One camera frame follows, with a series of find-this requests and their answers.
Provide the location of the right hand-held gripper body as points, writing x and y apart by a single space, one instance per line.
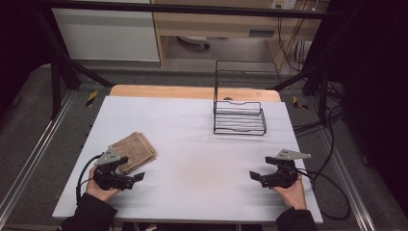
285 176

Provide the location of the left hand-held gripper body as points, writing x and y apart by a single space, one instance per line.
107 157

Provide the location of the brown towel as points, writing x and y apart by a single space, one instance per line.
138 149

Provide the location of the person's right hand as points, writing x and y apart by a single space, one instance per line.
295 195

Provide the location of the person's left hand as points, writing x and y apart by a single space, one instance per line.
96 192

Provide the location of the black metal stand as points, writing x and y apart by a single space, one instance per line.
56 86
323 96

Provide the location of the white cabinet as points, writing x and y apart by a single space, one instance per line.
106 35

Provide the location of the black curtain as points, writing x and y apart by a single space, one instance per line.
375 80
19 48

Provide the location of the white power strip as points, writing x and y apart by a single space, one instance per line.
192 39

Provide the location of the wooden desk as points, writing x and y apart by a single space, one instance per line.
218 24

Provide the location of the black metal crossbar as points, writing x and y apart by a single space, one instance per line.
192 9

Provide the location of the aluminium floor rail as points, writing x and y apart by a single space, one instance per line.
348 179
35 150

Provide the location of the white wall outlet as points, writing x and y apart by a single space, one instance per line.
284 4

